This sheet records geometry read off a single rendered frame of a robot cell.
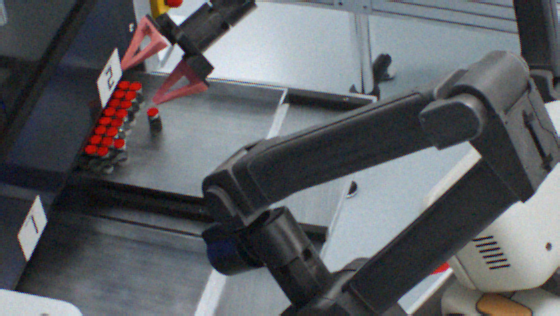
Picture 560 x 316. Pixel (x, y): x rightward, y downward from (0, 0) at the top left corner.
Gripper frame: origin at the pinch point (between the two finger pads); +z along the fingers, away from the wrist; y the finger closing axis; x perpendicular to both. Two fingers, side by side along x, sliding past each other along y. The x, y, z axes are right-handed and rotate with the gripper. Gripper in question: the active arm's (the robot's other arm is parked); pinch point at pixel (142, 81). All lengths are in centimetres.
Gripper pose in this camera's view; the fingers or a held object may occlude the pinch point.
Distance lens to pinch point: 185.7
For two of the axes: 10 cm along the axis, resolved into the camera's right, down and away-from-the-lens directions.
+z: -7.6, 6.5, 0.1
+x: 4.9, 5.8, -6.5
